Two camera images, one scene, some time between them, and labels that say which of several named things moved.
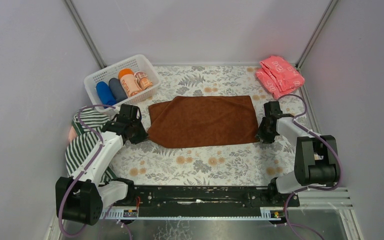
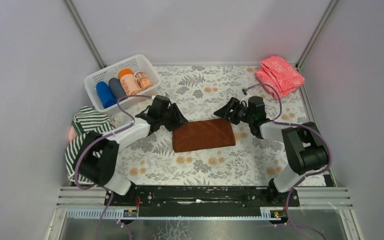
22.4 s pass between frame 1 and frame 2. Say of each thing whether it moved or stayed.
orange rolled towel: stayed
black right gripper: moved
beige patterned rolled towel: stayed
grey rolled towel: stayed
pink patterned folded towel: stayed
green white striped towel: stayed
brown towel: moved
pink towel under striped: stayed
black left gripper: moved
